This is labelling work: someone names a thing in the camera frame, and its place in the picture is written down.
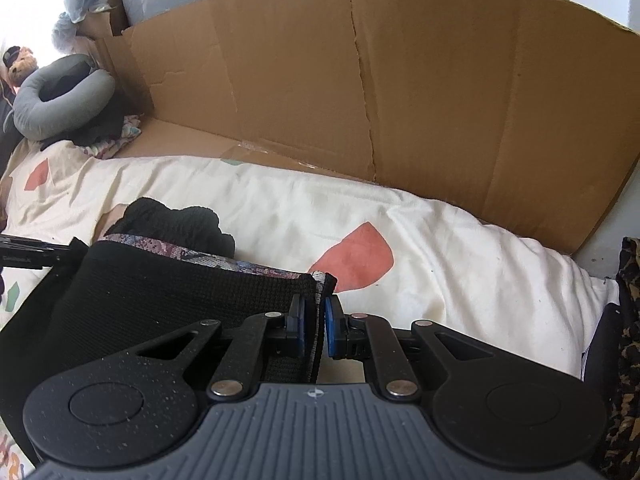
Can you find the folded brown cardboard sheet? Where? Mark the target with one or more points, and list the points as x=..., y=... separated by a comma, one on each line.
x=350, y=85

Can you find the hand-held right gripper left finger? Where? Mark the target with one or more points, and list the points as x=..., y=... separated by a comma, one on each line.
x=299, y=325

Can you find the leopard print cloth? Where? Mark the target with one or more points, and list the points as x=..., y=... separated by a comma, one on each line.
x=627, y=310

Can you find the black cloth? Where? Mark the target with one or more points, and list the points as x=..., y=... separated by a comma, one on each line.
x=100, y=125

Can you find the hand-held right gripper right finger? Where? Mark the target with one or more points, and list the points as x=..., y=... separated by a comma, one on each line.
x=330, y=322

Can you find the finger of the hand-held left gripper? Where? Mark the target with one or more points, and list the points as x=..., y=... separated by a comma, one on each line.
x=60, y=255

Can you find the brown plush toy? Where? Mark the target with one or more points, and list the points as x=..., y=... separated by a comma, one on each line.
x=20, y=62

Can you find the grey neck pillow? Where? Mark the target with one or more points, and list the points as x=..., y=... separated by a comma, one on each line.
x=30, y=110

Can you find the cream bear print blanket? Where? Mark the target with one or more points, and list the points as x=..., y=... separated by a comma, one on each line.
x=450, y=270

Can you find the pastel floral cloth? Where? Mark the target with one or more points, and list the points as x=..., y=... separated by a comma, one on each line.
x=120, y=137

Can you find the pale blue-grey cloth bundle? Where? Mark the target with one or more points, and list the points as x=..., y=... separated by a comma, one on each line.
x=67, y=35

